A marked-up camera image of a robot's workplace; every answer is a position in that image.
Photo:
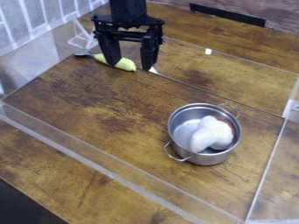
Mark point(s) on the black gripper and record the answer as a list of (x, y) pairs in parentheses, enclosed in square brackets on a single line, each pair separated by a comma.
[(128, 24)]

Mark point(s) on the silver metal pot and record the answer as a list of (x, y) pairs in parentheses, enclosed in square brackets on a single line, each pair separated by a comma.
[(183, 122)]

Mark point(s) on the white red toy mushroom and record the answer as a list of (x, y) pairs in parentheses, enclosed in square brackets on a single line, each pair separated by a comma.
[(214, 134)]

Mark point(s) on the yellow green toy vegetable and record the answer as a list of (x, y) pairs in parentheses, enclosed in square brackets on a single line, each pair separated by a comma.
[(124, 64)]

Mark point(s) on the black bar on table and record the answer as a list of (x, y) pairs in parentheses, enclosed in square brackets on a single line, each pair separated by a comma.
[(246, 19)]

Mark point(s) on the clear acrylic enclosure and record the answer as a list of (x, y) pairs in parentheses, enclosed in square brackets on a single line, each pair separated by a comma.
[(83, 131)]

